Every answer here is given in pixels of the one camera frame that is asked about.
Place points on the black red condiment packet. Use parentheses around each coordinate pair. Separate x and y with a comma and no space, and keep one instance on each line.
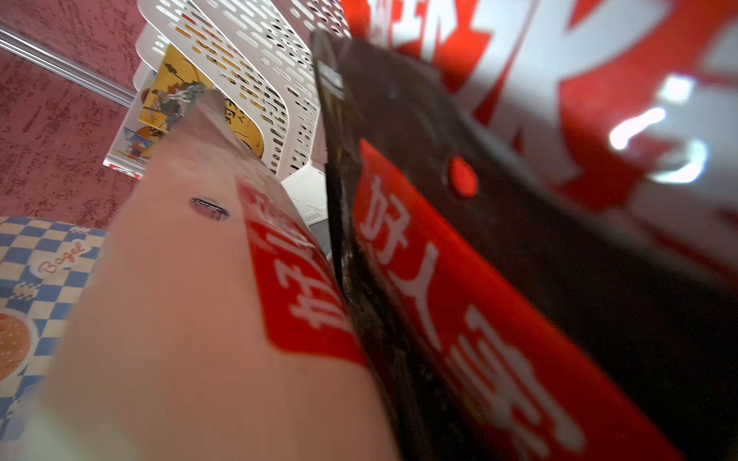
(501,323)

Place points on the clear brown condiment packet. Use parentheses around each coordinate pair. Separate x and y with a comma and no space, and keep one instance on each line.
(212,327)

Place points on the orange red condiment packet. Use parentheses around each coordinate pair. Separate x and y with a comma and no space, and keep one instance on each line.
(628,109)

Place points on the checkered paper bag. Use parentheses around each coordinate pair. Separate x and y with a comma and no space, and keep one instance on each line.
(45,265)

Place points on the white plastic basket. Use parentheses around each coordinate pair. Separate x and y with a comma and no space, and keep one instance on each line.
(257,54)

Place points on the yellow comic book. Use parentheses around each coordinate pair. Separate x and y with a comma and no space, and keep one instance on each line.
(165,99)

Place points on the left metal corner post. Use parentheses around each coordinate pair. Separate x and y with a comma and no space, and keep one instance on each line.
(64,67)

